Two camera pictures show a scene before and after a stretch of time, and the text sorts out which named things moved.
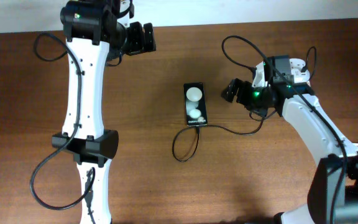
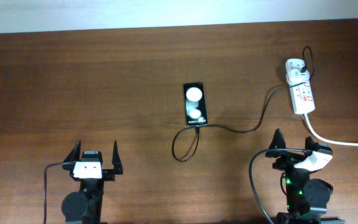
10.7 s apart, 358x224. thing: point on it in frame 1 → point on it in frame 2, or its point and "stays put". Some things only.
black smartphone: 195,104 stays put
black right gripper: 241,97 → 288,157
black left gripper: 138,46 → 109,173
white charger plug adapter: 300,77 stays put
